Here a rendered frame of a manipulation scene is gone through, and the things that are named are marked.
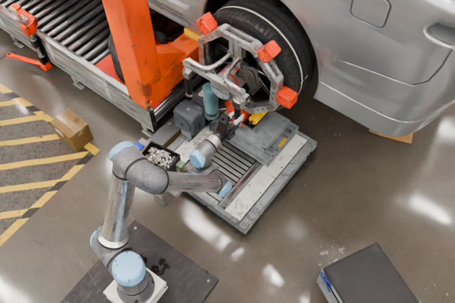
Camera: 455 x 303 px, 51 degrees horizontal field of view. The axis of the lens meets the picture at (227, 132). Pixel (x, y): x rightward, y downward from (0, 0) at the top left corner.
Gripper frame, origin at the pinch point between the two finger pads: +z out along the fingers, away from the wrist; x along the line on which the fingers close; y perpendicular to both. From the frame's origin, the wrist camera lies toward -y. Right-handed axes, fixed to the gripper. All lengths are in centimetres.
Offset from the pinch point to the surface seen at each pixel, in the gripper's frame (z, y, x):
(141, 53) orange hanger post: -9, -14, -60
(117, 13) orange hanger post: -14, -42, -66
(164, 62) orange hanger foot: 8, 8, -62
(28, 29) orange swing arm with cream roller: -11, 34, -181
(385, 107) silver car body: 38, -13, 61
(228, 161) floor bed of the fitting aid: 10, 77, -16
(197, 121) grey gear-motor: 7, 46, -39
